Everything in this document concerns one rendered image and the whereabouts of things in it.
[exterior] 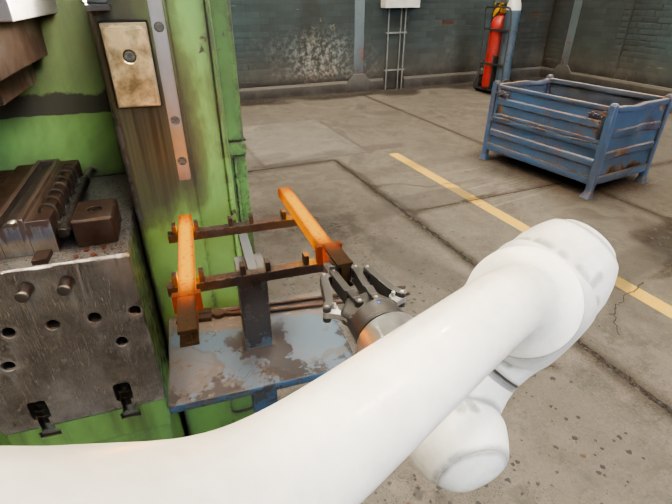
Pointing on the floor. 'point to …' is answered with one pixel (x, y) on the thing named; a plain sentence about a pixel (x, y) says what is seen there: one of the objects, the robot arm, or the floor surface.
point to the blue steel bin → (576, 129)
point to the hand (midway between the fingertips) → (336, 263)
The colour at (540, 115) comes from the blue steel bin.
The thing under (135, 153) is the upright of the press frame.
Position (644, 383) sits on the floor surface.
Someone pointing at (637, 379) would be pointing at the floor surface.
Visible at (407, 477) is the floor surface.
